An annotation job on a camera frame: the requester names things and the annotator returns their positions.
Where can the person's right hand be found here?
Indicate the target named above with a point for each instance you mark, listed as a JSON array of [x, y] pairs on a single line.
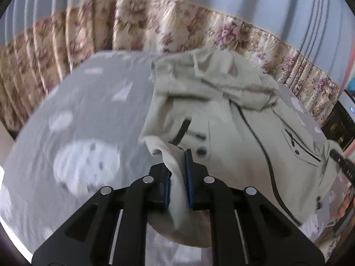
[[345, 205]]

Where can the beige hooded jacket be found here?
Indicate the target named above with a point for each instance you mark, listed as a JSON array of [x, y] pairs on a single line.
[[222, 116]]

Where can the grey printed bed sheet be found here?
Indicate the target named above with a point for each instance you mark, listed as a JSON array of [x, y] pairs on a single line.
[[83, 102]]

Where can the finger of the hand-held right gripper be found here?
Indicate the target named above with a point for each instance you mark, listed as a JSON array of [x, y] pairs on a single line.
[[344, 162]]

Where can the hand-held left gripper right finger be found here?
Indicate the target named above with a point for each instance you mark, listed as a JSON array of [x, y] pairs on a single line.
[[189, 177]]

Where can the white and black water dispenser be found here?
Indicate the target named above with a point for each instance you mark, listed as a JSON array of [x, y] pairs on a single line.
[[339, 127]]

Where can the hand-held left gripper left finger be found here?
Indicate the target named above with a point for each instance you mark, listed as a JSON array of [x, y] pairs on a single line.
[[165, 188]]

